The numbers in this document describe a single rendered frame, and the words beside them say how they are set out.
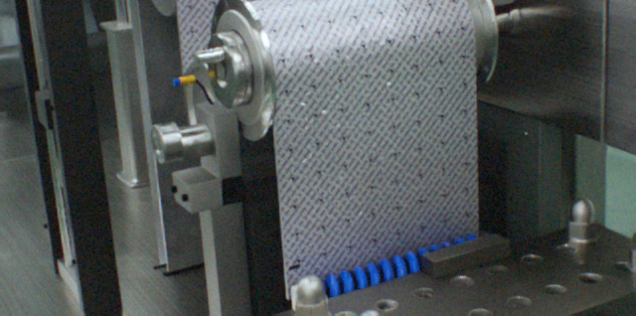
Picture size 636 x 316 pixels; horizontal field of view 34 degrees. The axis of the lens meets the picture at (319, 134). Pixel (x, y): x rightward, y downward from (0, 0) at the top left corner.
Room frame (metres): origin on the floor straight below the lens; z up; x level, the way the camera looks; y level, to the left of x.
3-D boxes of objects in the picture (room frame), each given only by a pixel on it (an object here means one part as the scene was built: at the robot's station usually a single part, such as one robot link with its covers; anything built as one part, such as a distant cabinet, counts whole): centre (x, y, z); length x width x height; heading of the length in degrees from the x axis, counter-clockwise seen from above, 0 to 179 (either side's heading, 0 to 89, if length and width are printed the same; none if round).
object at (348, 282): (1.00, -0.08, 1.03); 0.21 x 0.04 x 0.03; 117
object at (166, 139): (1.01, 0.15, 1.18); 0.04 x 0.02 x 0.04; 27
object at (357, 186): (1.02, -0.06, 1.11); 0.23 x 0.01 x 0.18; 117
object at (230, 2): (1.02, 0.07, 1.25); 0.15 x 0.01 x 0.15; 27
